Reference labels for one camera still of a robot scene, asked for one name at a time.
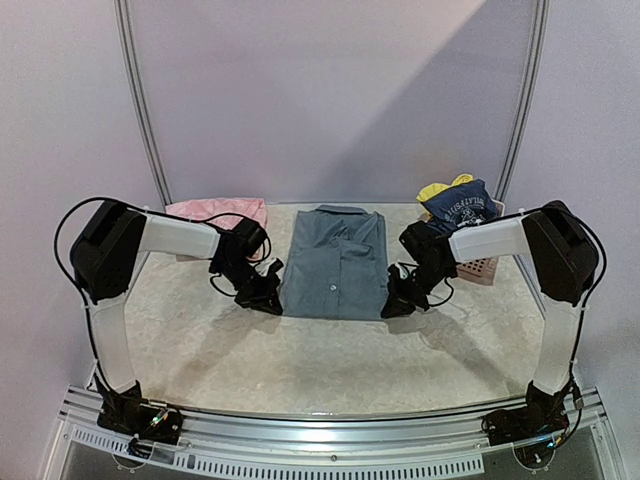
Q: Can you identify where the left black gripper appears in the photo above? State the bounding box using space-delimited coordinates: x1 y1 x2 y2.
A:
214 257 281 314

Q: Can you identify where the grey-blue button shirt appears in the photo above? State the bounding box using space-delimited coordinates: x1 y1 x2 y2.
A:
280 205 388 321

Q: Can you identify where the navy printed t-shirt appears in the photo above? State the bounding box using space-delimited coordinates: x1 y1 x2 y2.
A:
420 179 499 234

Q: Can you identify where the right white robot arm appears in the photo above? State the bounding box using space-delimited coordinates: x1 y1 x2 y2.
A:
381 200 607 396

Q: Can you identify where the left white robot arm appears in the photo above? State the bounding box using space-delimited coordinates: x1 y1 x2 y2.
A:
68 197 283 394

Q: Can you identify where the pink perforated laundry basket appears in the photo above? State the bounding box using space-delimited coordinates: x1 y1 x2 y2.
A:
454 199 506 286

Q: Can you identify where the pink folded garment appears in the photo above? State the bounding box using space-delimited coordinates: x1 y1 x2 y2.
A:
165 197 267 230

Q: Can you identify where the yellow garment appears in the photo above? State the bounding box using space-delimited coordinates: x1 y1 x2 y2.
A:
416 173 474 203

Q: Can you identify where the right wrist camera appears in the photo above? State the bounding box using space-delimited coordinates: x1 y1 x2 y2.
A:
399 220 439 262

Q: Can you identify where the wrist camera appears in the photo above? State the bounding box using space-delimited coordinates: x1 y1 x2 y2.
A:
231 218 267 257
399 220 439 262

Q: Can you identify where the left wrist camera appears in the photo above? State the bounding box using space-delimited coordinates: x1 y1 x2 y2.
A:
231 218 267 257

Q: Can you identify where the aluminium front rail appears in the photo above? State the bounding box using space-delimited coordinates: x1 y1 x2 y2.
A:
41 387 636 479

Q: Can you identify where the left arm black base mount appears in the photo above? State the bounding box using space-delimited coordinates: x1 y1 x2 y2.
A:
96 381 184 446

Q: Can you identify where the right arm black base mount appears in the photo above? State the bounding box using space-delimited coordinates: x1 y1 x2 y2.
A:
481 377 584 470

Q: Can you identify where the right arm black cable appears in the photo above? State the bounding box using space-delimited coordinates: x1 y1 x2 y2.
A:
554 207 609 311

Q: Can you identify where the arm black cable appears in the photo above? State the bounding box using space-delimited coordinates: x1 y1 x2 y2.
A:
53 196 116 306
554 207 609 311

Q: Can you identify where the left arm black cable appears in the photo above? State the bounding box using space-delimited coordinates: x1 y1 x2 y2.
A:
53 196 116 306

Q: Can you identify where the left aluminium wall post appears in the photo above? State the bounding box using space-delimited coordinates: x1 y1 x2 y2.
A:
114 0 172 206

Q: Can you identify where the aluminium wall post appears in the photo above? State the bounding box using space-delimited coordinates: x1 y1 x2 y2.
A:
114 0 172 206
495 0 549 202

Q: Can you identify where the right aluminium wall post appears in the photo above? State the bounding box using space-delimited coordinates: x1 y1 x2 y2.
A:
495 0 549 202

